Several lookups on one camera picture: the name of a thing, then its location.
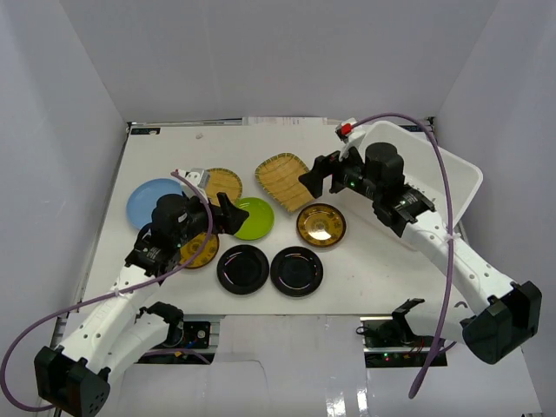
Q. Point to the yellow patterned plate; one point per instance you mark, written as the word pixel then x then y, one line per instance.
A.
pixel 206 256
pixel 321 225

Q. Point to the blue plate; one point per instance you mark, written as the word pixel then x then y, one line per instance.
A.
pixel 143 199

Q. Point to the round bamboo woven plate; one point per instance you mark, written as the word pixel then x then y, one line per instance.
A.
pixel 223 180

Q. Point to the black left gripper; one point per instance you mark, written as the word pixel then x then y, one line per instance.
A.
pixel 218 212

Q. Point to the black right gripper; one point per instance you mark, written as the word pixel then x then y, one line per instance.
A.
pixel 323 167

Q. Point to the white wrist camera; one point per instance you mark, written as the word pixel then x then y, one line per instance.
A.
pixel 350 135
pixel 197 178

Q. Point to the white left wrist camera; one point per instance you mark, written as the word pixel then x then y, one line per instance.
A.
pixel 197 178

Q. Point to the papers at table back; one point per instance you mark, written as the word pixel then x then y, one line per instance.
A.
pixel 284 121

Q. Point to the white plastic bin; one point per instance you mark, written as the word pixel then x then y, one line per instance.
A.
pixel 365 232

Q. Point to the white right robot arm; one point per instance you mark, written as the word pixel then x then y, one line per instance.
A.
pixel 505 313

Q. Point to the green plate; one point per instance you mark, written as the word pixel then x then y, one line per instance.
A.
pixel 261 218

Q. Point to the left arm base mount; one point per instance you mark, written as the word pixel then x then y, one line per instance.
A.
pixel 189 345

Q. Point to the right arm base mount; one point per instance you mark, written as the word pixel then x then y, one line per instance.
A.
pixel 387 345

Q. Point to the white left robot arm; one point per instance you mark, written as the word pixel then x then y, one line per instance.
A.
pixel 76 375

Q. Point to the black plate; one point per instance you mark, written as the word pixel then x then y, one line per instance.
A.
pixel 296 271
pixel 243 269

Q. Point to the dark label sticker left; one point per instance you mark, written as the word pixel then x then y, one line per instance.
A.
pixel 143 131

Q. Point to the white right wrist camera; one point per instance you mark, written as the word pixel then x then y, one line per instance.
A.
pixel 350 135

